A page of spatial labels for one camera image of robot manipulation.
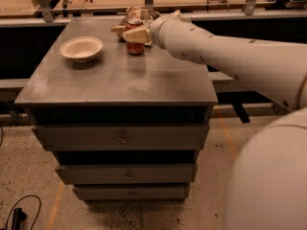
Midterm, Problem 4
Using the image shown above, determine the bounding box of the grey drawer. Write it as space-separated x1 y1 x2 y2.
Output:
56 164 198 185
73 183 190 200
33 125 209 151

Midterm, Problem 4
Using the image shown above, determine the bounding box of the bottom grey drawer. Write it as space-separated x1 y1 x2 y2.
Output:
73 183 190 200

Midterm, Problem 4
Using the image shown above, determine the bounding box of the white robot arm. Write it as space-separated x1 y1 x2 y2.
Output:
112 12 307 230

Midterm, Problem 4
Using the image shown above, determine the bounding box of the black cable on floor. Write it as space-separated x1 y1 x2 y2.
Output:
0 195 42 230

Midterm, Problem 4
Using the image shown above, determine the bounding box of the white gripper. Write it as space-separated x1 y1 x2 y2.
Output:
110 10 180 48

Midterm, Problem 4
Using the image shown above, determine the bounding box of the top grey drawer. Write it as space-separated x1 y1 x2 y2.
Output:
33 125 209 151

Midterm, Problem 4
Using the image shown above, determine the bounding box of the brown chip bag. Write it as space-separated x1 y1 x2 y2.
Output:
120 7 160 27

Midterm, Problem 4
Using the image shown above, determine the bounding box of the red coke can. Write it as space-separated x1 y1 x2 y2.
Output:
124 18 146 56

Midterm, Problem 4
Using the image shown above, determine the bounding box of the grey metal rail frame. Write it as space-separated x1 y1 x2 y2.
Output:
0 0 307 127

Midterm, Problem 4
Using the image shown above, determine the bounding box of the grey drawer cabinet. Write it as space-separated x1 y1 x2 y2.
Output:
14 17 219 203

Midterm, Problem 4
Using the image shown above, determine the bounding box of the white ceramic bowl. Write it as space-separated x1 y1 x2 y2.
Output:
59 36 103 63

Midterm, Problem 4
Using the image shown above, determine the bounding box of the middle grey drawer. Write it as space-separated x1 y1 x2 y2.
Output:
56 164 198 185

